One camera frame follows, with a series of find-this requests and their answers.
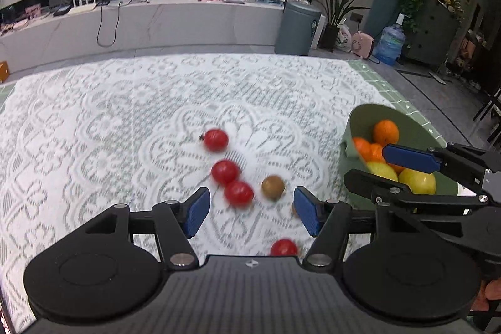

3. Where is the blue water bottle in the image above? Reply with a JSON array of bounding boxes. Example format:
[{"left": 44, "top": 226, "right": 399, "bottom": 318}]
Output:
[{"left": 375, "top": 15, "right": 406, "bottom": 66}]

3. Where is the red cherry tomato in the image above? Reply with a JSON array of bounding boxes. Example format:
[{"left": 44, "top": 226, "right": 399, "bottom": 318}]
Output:
[
  {"left": 224, "top": 181, "right": 255, "bottom": 207},
  {"left": 203, "top": 128, "right": 230, "bottom": 152},
  {"left": 270, "top": 239, "right": 300, "bottom": 257},
  {"left": 211, "top": 159, "right": 241, "bottom": 186}
]

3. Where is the white lace tablecloth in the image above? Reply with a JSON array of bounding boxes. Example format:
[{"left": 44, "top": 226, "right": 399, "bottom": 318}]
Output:
[{"left": 0, "top": 53, "right": 398, "bottom": 334}]

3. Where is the brown kiwi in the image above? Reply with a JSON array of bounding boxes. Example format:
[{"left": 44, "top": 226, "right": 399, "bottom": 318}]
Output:
[{"left": 261, "top": 175, "right": 285, "bottom": 202}]

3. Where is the black cable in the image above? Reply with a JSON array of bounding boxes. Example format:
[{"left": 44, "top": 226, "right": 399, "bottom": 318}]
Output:
[{"left": 96, "top": 0, "right": 151, "bottom": 48}]

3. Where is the white plastic bag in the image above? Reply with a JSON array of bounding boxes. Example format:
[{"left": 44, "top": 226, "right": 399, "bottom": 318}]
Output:
[{"left": 334, "top": 20, "right": 353, "bottom": 53}]

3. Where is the long-leaf potted plant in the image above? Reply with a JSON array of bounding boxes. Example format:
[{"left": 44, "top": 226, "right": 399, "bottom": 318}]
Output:
[{"left": 309, "top": 0, "right": 376, "bottom": 52}]

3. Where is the green grid tablecloth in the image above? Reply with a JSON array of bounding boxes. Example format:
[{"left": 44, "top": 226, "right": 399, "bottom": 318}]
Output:
[{"left": 0, "top": 58, "right": 451, "bottom": 151}]

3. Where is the yellow-green apple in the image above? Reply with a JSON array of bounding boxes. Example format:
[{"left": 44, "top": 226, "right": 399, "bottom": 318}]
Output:
[
  {"left": 366, "top": 161, "right": 399, "bottom": 183},
  {"left": 398, "top": 167, "right": 437, "bottom": 196}
]

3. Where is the dark green cabinet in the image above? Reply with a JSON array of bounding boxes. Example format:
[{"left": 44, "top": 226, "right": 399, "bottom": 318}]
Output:
[{"left": 403, "top": 0, "right": 462, "bottom": 70}]

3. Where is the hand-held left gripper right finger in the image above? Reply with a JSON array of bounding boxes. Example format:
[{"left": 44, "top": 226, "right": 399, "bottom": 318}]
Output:
[{"left": 293, "top": 186, "right": 443, "bottom": 267}]

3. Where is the white marble media console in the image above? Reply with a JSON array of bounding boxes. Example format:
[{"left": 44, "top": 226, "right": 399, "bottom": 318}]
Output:
[{"left": 0, "top": 0, "right": 327, "bottom": 64}]

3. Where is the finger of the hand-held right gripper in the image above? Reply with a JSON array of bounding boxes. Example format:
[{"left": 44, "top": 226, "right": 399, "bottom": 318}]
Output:
[
  {"left": 383, "top": 144, "right": 486, "bottom": 182},
  {"left": 344, "top": 169, "right": 490, "bottom": 214}
]

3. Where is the black chair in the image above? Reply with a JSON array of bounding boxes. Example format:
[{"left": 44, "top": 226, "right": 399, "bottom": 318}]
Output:
[{"left": 472, "top": 84, "right": 501, "bottom": 147}]

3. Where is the green colander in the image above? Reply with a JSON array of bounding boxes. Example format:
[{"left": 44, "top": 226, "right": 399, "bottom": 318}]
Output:
[{"left": 340, "top": 104, "right": 462, "bottom": 211}]

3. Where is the grey trash bin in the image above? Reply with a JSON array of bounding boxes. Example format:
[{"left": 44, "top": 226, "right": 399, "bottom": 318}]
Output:
[{"left": 274, "top": 0, "right": 318, "bottom": 56}]

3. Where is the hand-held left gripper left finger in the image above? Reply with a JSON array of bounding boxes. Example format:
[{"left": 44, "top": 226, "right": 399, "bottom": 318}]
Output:
[{"left": 59, "top": 187, "right": 211, "bottom": 267}]

